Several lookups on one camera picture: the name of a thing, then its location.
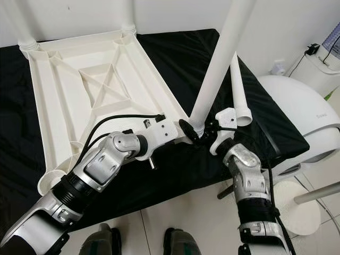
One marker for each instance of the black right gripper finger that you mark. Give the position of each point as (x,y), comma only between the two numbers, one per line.
(188,129)

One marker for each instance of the white plastic table top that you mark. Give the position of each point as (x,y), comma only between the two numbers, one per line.
(53,106)

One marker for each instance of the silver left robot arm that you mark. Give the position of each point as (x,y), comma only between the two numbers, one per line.
(101,164)

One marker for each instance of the black metal table bar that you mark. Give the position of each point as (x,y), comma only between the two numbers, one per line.
(226,191)

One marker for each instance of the grey robot right leg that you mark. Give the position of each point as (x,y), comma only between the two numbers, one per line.
(183,243)

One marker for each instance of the black table cloth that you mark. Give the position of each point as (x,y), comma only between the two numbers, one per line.
(21,133)

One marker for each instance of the white box appliance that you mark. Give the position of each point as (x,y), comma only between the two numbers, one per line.
(321,74)

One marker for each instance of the green strip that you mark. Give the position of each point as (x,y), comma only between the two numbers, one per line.
(330,94)

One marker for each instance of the black power plug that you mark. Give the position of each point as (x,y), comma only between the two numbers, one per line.
(312,49)

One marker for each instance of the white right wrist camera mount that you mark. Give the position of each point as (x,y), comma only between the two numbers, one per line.
(226,114)

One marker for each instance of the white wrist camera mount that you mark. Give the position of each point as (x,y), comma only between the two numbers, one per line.
(226,114)
(159,129)

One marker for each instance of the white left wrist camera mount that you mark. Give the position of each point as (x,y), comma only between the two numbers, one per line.
(159,129)

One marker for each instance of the white wall socket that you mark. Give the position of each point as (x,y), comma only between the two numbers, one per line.
(279,66)

